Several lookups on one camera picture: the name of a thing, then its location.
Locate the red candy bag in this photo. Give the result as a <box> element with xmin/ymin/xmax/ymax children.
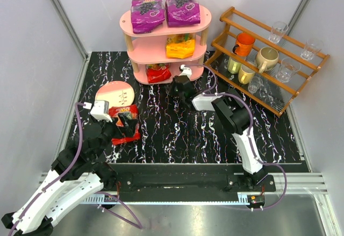
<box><xmin>109</xmin><ymin>104</ymin><xmax>141</xmax><ymax>145</ymax></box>
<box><xmin>146</xmin><ymin>63</ymin><xmax>171</xmax><ymax>83</ymax></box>

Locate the orange candy bag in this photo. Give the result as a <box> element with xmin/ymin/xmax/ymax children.
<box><xmin>166</xmin><ymin>33</ymin><xmax>196</xmax><ymax>59</ymax></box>

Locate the purple candy bag front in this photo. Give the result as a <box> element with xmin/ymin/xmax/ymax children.
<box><xmin>166</xmin><ymin>0</ymin><xmax>200</xmax><ymax>27</ymax></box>

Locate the purple candy bag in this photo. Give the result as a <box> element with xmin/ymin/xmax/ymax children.
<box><xmin>131</xmin><ymin>0</ymin><xmax>165</xmax><ymax>34</ymax></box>
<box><xmin>166</xmin><ymin>0</ymin><xmax>200</xmax><ymax>27</ymax></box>

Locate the purple candy bag back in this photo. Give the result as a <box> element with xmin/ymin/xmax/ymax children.
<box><xmin>131</xmin><ymin>0</ymin><xmax>165</xmax><ymax>34</ymax></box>

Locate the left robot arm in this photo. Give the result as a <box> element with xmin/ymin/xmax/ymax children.
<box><xmin>2</xmin><ymin>114</ymin><xmax>138</xmax><ymax>235</ymax></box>

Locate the pink three-tier shelf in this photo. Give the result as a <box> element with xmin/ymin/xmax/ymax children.
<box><xmin>119</xmin><ymin>5</ymin><xmax>212</xmax><ymax>84</ymax></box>

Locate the clear glass middle shelf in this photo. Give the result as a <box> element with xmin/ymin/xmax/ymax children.
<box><xmin>276</xmin><ymin>58</ymin><xmax>301</xmax><ymax>83</ymax></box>

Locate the pink round plate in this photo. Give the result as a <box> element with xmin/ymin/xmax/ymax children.
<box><xmin>95</xmin><ymin>81</ymin><xmax>135</xmax><ymax>112</ymax></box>

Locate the green-yellow mug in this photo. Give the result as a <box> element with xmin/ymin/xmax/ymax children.
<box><xmin>227</xmin><ymin>57</ymin><xmax>241</xmax><ymax>74</ymax></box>

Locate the cream yellow mug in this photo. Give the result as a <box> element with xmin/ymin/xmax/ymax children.
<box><xmin>238</xmin><ymin>65</ymin><xmax>255</xmax><ymax>84</ymax></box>

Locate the small clear glass bottom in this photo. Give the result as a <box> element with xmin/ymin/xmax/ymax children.
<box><xmin>248</xmin><ymin>76</ymin><xmax>263</xmax><ymax>94</ymax></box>

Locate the orange mug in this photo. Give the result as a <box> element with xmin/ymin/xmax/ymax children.
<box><xmin>232</xmin><ymin>32</ymin><xmax>255</xmax><ymax>56</ymax></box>

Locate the wooden cup rack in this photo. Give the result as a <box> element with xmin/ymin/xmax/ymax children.
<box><xmin>206</xmin><ymin>6</ymin><xmax>330</xmax><ymax>116</ymax></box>

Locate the beige round mug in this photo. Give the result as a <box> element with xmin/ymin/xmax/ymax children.
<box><xmin>255</xmin><ymin>47</ymin><xmax>279</xmax><ymax>74</ymax></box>

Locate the clear glass top left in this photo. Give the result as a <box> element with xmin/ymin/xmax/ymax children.
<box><xmin>268</xmin><ymin>22</ymin><xmax>289</xmax><ymax>44</ymax></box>

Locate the clear glass top right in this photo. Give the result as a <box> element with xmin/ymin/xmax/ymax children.
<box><xmin>300</xmin><ymin>38</ymin><xmax>324</xmax><ymax>61</ymax></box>

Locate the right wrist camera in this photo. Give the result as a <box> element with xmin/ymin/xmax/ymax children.
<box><xmin>179</xmin><ymin>65</ymin><xmax>192</xmax><ymax>81</ymax></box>

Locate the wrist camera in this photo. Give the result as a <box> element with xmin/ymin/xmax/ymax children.
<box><xmin>83</xmin><ymin>100</ymin><xmax>112</xmax><ymax>122</ymax></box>
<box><xmin>179</xmin><ymin>65</ymin><xmax>192</xmax><ymax>81</ymax></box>

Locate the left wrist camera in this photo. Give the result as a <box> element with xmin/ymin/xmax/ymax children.
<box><xmin>83</xmin><ymin>100</ymin><xmax>112</xmax><ymax>122</ymax></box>

